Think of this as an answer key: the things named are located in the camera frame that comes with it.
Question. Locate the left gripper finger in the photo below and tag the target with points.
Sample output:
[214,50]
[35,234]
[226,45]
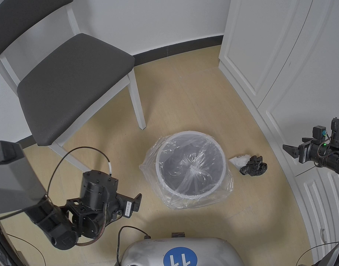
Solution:
[137,202]

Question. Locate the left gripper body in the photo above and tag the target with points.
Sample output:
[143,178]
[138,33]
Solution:
[125,206]

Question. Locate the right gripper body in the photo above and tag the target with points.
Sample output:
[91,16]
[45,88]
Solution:
[313,154]

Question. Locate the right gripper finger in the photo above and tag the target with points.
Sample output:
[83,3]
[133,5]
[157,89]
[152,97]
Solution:
[293,151]

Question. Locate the black plastic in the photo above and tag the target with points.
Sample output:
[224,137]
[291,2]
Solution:
[254,166]

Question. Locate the clear plastic bag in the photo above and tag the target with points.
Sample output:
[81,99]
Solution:
[150,162]

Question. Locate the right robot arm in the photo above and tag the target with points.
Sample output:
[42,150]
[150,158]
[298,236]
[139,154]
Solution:
[337,165]

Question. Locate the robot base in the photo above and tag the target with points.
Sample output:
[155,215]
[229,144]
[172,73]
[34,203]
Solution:
[158,251]

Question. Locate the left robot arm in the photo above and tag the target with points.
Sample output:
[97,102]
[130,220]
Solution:
[94,187]

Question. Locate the white trash bin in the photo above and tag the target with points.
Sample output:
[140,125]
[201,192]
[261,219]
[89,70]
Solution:
[190,133]

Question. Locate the crumpled white paper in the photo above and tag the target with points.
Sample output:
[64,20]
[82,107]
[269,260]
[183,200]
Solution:
[237,161]

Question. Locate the white wardrobe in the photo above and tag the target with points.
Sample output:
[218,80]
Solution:
[269,37]

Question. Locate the white chair with grey seat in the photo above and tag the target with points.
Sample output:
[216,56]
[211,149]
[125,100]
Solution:
[75,65]

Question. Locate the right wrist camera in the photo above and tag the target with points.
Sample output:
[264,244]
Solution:
[319,132]

